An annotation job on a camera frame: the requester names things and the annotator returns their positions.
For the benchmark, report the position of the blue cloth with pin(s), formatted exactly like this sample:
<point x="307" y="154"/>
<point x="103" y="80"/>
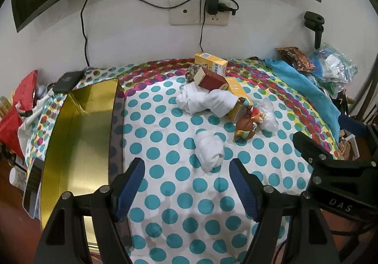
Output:
<point x="301" y="86"/>

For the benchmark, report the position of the plastic-wrapped white item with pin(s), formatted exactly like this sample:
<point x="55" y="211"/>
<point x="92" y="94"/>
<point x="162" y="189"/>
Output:
<point x="268" y="117"/>

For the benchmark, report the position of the black power adapter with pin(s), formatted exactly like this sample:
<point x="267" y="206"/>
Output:
<point x="212" y="0"/>

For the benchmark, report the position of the gold metal tin tray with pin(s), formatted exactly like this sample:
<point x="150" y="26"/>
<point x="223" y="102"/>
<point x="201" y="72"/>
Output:
<point x="82" y="139"/>

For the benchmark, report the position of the clear plastic bag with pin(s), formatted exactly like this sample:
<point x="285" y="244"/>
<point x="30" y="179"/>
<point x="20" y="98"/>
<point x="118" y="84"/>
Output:
<point x="333" y="66"/>

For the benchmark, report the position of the white bottle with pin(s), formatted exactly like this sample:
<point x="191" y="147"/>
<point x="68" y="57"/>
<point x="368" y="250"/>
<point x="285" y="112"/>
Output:
<point x="17" y="178"/>

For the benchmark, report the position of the dark smartphone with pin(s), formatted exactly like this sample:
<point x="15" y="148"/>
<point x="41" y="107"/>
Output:
<point x="33" y="184"/>

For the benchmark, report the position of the black set-top box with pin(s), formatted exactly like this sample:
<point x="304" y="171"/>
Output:
<point x="68" y="82"/>

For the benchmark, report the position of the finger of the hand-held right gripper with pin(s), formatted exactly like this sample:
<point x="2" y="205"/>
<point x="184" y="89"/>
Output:
<point x="310" y="147"/>

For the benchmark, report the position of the white sock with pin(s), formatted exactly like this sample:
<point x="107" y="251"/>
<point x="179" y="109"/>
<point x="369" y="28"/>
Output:
<point x="210" y="150"/>

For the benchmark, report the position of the brown snack packet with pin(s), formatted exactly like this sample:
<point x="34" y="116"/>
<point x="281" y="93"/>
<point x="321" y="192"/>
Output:
<point x="296" y="58"/>

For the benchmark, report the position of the polka dot tablecloth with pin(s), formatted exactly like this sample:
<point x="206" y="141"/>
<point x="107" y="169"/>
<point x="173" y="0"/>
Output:
<point x="183" y="163"/>

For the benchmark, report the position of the brown toy figure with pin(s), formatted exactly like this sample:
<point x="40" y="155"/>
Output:
<point x="245" y="126"/>

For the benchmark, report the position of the black clamp mount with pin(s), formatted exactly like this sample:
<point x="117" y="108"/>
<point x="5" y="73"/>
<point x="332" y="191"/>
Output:
<point x="318" y="36"/>

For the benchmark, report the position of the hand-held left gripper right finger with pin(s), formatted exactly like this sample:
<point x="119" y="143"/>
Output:
<point x="245" y="190"/>

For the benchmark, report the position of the beige wall socket plate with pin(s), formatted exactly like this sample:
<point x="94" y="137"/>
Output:
<point x="186" y="15"/>

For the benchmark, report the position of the long yellow box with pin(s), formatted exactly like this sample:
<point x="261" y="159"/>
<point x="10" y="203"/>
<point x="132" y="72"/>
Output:
<point x="239" y="98"/>

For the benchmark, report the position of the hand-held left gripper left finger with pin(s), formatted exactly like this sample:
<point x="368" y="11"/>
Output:
<point x="130" y="187"/>

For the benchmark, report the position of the white cloth bundle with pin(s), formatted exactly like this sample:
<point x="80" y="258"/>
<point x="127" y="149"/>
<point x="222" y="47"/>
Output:
<point x="203" y="100"/>

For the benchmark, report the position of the small yellow box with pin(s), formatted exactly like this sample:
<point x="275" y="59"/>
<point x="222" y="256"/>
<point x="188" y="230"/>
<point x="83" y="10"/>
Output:
<point x="211" y="63"/>

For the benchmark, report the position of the red paper bag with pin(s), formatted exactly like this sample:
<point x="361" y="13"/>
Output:
<point x="25" y="91"/>
<point x="10" y="131"/>

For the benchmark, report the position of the red-brown box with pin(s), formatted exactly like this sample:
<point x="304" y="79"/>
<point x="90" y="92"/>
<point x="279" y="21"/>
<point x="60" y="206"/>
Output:
<point x="212" y="80"/>

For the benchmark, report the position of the black plug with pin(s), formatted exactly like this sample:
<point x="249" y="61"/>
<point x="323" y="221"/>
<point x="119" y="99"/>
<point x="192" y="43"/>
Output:
<point x="227" y="8"/>

